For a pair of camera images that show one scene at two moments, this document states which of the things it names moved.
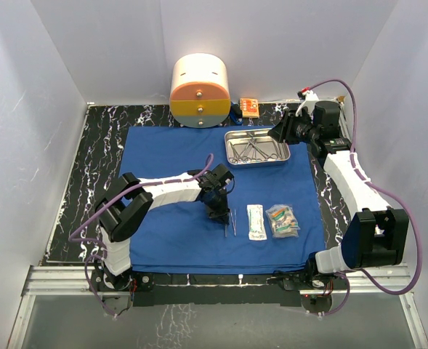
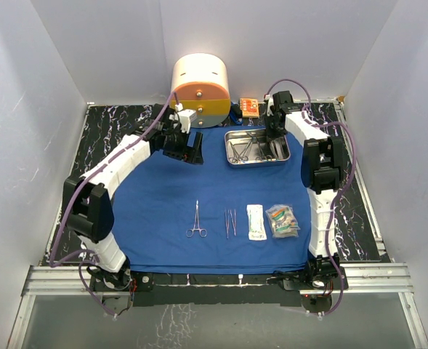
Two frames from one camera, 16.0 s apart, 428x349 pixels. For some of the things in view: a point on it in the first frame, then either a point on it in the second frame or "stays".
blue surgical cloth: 275,227 stays
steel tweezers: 234,221 stays
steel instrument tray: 253,146 stays
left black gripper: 219,216 → 187,154
